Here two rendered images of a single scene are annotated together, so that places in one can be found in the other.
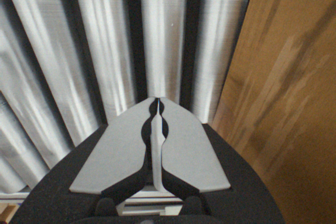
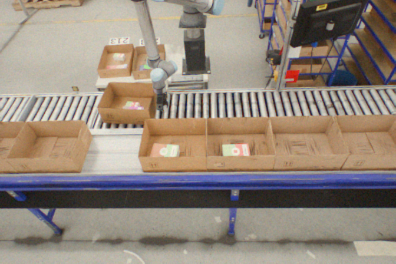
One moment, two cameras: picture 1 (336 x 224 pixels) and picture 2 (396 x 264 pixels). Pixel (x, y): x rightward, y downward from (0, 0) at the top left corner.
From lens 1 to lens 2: 208 cm
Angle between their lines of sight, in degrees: 12
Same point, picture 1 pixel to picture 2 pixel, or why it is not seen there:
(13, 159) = (197, 102)
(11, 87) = (188, 114)
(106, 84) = (172, 115)
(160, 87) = (164, 115)
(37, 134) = (188, 107)
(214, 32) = not seen: hidden behind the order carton
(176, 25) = not seen: hidden behind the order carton
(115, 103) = (172, 112)
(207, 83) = (157, 115)
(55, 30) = not seen: hidden behind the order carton
